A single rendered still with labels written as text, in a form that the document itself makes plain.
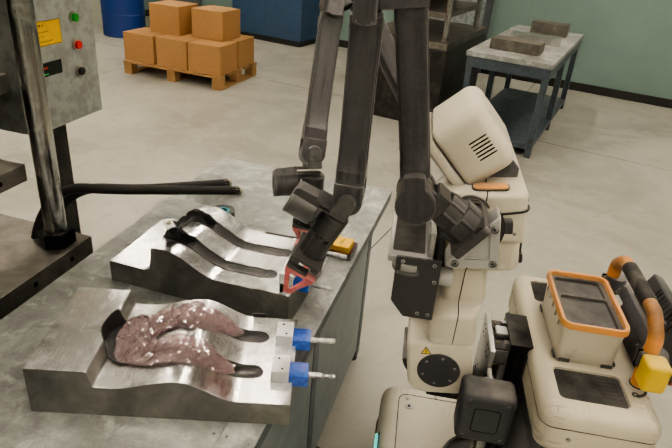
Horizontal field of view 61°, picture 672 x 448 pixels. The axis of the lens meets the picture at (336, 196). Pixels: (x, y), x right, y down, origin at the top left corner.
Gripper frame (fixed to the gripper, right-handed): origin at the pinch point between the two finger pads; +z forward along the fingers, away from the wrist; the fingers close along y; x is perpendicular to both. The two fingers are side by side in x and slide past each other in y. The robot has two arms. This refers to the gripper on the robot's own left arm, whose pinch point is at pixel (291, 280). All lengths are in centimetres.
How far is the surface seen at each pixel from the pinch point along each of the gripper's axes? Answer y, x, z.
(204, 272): -12.6, -17.3, 20.1
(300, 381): 14.6, 11.2, 9.9
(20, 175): -27, -73, 34
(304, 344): 3.8, 9.9, 10.3
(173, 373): 21.9, -11.7, 16.7
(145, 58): -477, -200, 189
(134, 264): -15.9, -33.9, 31.8
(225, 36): -489, -136, 124
